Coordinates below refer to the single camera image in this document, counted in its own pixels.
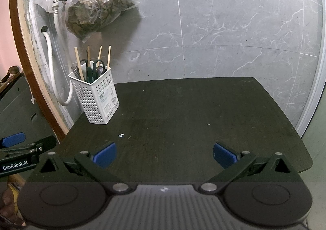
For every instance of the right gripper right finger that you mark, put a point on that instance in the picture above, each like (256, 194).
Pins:
(235, 165)

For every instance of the wooden chopstick with band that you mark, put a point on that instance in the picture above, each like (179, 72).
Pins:
(88, 56)

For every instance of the person's left hand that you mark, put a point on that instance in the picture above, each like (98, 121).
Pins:
(8, 207)

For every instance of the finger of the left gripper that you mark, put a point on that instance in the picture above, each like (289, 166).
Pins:
(12, 140)

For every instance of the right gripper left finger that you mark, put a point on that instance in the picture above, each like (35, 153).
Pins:
(94, 165)

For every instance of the white perforated utensil caddy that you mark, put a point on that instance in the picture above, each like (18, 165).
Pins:
(98, 99)

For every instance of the green handled scissors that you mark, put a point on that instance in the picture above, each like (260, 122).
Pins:
(94, 71)

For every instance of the steel fork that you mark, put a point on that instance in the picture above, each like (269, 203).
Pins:
(76, 72)

